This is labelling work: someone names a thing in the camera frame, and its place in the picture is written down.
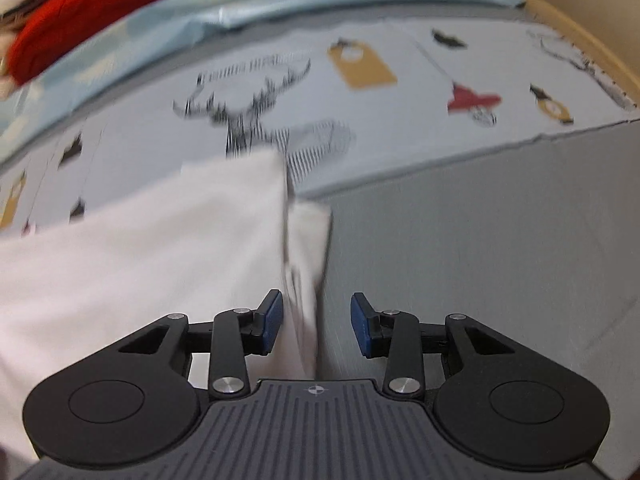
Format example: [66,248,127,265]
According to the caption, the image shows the red folded blanket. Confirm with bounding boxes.
[1,0,156,92]

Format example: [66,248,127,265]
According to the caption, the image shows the deer print grey sheet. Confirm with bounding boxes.
[1,18,639,236]

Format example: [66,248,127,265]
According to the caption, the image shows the light blue patterned quilt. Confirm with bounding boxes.
[1,0,524,162]

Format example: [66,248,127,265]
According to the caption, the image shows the white small shirt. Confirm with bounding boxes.
[1,150,331,463]

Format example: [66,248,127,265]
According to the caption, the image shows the wooden bed frame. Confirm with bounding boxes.
[525,0,639,101]

